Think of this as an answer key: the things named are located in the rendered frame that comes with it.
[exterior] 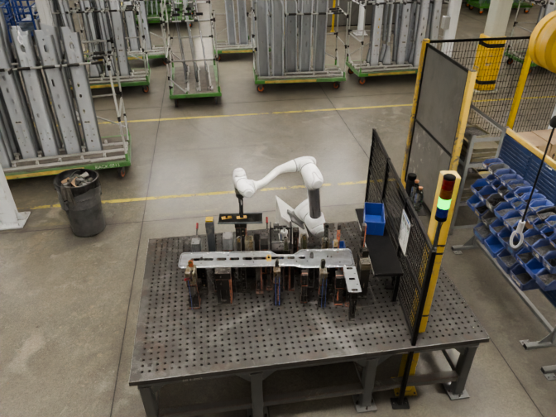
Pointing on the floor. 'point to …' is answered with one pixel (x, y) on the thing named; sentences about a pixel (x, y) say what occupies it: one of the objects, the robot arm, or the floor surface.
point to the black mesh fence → (400, 248)
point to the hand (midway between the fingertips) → (241, 213)
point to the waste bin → (81, 200)
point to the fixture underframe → (150, 391)
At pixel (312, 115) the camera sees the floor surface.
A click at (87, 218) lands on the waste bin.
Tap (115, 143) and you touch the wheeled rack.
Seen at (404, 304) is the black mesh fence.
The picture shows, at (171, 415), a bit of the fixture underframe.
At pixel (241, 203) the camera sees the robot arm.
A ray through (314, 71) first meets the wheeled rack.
